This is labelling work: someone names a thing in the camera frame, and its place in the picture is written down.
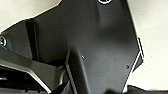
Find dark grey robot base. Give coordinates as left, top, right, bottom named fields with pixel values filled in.
left=0, top=0, right=146, bottom=94

